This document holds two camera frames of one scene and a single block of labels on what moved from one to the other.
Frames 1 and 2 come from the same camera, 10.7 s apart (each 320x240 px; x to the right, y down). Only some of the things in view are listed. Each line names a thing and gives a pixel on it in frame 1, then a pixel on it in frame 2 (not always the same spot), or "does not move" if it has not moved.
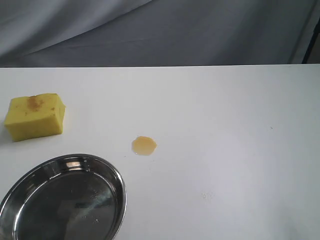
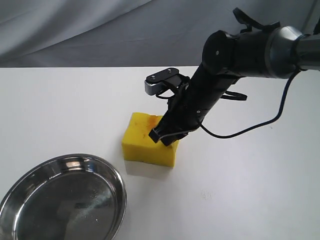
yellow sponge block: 35,117 to 138,146
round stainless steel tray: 69,197 does not move
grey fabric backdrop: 126,33 does not move
